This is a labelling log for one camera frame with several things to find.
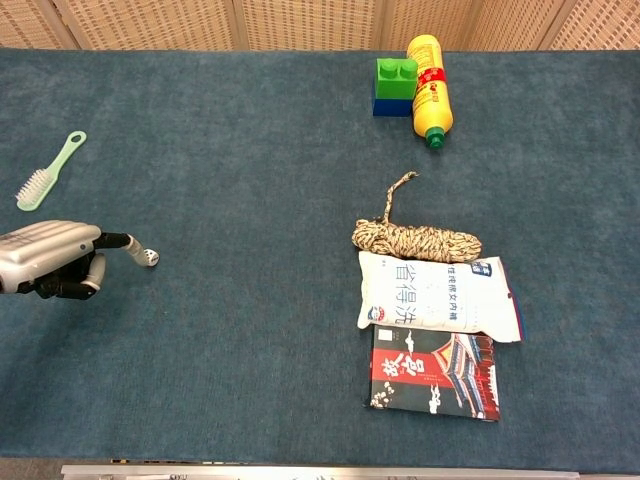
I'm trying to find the green toy building block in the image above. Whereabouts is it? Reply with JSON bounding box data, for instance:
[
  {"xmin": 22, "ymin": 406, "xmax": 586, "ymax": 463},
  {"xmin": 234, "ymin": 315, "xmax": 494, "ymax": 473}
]
[{"xmin": 375, "ymin": 57, "xmax": 419, "ymax": 100}]

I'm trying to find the light green plastic brush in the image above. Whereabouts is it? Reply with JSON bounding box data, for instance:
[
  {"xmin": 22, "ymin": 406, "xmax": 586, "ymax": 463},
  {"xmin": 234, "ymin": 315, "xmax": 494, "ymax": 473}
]
[{"xmin": 15, "ymin": 130, "xmax": 88, "ymax": 213}]

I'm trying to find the yellow bottle with green cap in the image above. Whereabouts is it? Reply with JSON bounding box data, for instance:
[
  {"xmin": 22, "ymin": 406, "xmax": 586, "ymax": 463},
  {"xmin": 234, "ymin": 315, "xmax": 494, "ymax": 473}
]
[{"xmin": 406, "ymin": 34, "xmax": 454, "ymax": 151}]

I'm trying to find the blue toy building block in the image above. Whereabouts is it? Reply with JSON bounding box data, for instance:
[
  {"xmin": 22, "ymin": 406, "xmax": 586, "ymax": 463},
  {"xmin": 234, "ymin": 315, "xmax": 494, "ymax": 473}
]
[{"xmin": 372, "ymin": 96, "xmax": 415, "ymax": 119}]

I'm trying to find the woven folding screen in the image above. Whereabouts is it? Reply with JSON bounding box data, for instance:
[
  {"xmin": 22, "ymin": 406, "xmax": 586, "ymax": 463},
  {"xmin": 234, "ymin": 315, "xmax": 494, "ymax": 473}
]
[{"xmin": 0, "ymin": 0, "xmax": 640, "ymax": 52}]

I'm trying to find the coiled tan patterned rope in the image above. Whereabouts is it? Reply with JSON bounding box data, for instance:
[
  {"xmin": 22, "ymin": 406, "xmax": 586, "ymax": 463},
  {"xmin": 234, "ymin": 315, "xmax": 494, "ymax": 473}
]
[{"xmin": 351, "ymin": 171, "xmax": 483, "ymax": 264}]

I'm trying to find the white plastic package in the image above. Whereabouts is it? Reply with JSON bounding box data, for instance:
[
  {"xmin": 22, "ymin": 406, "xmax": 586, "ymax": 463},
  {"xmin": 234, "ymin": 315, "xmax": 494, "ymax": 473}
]
[{"xmin": 356, "ymin": 250, "xmax": 527, "ymax": 344}]

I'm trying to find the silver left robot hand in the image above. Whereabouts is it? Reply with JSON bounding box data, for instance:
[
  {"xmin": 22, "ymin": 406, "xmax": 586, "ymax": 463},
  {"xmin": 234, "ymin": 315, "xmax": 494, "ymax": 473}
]
[{"xmin": 0, "ymin": 219, "xmax": 148, "ymax": 301}]

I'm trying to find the red and black booklet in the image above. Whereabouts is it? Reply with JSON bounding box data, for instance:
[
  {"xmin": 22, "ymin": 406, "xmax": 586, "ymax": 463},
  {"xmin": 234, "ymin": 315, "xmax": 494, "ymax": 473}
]
[{"xmin": 368, "ymin": 325, "xmax": 502, "ymax": 423}]

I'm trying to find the aluminium frame rail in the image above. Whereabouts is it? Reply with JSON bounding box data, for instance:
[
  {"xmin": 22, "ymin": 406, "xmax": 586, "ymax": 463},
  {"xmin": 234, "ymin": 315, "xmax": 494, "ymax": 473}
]
[{"xmin": 60, "ymin": 463, "xmax": 581, "ymax": 480}]

